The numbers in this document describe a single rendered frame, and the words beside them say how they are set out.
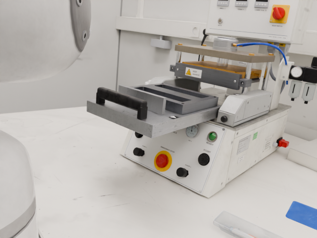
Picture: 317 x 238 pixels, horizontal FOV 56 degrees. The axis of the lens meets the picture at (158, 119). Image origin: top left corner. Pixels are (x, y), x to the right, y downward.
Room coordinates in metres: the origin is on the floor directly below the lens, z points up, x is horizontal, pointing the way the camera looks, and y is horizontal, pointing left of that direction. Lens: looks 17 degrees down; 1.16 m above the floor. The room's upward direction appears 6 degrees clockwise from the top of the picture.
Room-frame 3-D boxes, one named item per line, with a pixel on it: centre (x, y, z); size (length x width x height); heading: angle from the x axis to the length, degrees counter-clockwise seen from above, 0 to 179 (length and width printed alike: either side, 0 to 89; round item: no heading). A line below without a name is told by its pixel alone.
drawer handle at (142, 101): (0.64, 0.09, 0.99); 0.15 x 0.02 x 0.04; 51
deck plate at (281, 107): (1.02, -0.21, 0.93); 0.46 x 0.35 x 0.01; 141
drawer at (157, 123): (0.75, 0.00, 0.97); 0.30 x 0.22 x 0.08; 141
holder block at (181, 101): (0.79, -0.03, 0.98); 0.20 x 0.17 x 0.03; 51
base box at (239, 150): (0.97, -0.20, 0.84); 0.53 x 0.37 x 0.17; 141
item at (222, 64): (0.98, -0.20, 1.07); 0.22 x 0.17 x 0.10; 51
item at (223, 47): (1.00, -0.23, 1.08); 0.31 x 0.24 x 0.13; 51
